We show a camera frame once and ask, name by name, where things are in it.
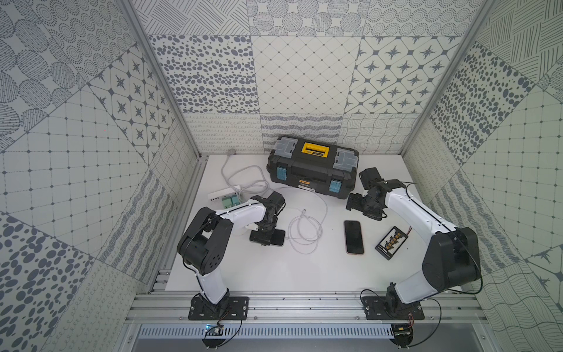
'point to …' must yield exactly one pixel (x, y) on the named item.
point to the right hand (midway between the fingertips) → (359, 212)
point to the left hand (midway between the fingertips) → (270, 227)
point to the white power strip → (223, 193)
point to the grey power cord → (231, 152)
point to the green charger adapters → (229, 202)
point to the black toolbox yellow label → (328, 169)
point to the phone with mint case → (278, 237)
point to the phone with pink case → (353, 237)
